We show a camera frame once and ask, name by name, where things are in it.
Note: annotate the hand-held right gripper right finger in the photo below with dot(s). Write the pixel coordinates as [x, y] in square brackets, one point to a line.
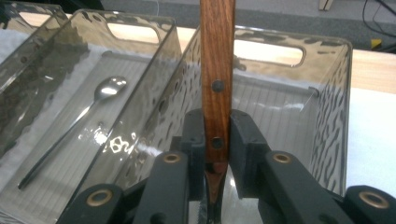
[246, 140]

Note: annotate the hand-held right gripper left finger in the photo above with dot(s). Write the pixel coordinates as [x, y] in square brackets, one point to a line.
[194, 137]

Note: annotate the smoky clear plastic bin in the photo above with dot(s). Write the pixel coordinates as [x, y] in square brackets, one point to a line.
[18, 37]
[130, 62]
[280, 109]

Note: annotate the metal spoon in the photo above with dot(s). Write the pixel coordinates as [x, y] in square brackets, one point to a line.
[109, 88]

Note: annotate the white table mat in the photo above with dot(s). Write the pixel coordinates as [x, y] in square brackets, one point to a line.
[373, 140]

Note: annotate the yellow tape piece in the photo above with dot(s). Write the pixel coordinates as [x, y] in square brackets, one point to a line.
[376, 44]

